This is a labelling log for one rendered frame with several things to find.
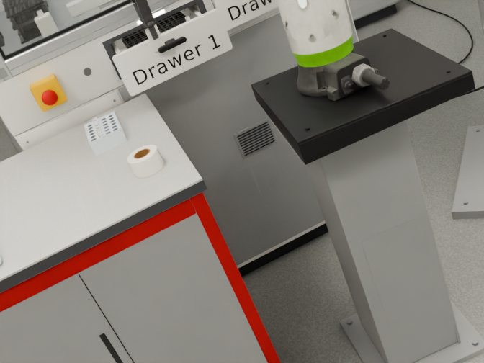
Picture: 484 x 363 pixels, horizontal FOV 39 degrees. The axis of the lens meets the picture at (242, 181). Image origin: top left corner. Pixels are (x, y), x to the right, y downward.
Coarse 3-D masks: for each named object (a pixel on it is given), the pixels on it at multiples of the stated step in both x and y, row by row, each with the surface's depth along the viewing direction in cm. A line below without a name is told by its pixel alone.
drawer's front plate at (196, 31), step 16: (208, 16) 169; (176, 32) 168; (192, 32) 170; (208, 32) 171; (224, 32) 172; (144, 48) 167; (176, 48) 170; (192, 48) 171; (208, 48) 173; (224, 48) 174; (128, 64) 168; (144, 64) 169; (176, 64) 172; (192, 64) 173; (128, 80) 169; (160, 80) 172
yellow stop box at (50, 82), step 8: (40, 80) 177; (48, 80) 175; (56, 80) 175; (32, 88) 174; (40, 88) 175; (48, 88) 175; (56, 88) 176; (40, 96) 176; (64, 96) 178; (40, 104) 176; (56, 104) 178
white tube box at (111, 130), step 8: (112, 112) 173; (104, 120) 171; (112, 120) 169; (88, 128) 170; (104, 128) 167; (112, 128) 165; (120, 128) 163; (88, 136) 166; (96, 136) 164; (104, 136) 162; (112, 136) 163; (120, 136) 163; (96, 144) 162; (104, 144) 163; (112, 144) 164; (96, 152) 163
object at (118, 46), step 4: (188, 8) 191; (192, 8) 189; (184, 12) 200; (188, 12) 194; (192, 12) 187; (196, 12) 185; (192, 16) 190; (196, 16) 185; (120, 40) 200; (112, 44) 187; (116, 44) 200; (120, 44) 200; (112, 48) 186; (116, 48) 183; (120, 48) 201; (124, 48) 200; (116, 52) 180; (120, 52) 199
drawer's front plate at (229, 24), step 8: (216, 0) 183; (224, 0) 184; (232, 0) 184; (240, 0) 185; (248, 0) 186; (256, 0) 186; (272, 0) 188; (216, 8) 184; (224, 8) 184; (232, 8) 185; (240, 8) 186; (248, 8) 187; (264, 8) 188; (272, 8) 189; (224, 16) 185; (240, 16) 187; (248, 16) 188; (256, 16) 188; (224, 24) 186; (232, 24) 187; (240, 24) 188
